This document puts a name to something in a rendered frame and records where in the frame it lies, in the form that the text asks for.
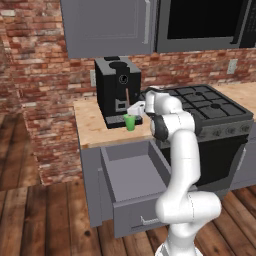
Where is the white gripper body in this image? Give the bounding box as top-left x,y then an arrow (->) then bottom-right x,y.
126,101 -> 148,118

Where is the green smoothie cup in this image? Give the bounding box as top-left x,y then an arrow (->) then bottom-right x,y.
123,113 -> 137,132

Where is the tan straw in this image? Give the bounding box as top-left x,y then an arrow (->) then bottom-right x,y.
125,87 -> 130,116

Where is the grey open drawer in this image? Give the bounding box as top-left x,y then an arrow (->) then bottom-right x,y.
99,139 -> 198,240

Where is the black coffee machine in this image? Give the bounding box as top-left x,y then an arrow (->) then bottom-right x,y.
93,55 -> 145,131

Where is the black stove with oven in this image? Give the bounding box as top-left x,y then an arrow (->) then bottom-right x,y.
139,83 -> 255,198

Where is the grey base cabinet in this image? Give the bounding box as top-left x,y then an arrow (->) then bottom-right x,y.
230,122 -> 256,192
79,145 -> 115,229

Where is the black microwave oven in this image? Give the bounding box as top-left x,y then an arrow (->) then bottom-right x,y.
155,0 -> 256,54

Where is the grey wall socket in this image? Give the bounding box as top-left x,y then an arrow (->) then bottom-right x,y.
227,58 -> 239,75
89,68 -> 97,87

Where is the silver cupboard door handle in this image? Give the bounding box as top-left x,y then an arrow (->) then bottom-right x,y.
142,0 -> 152,46

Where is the silver drawer handle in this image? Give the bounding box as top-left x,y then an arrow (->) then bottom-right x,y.
139,215 -> 162,226

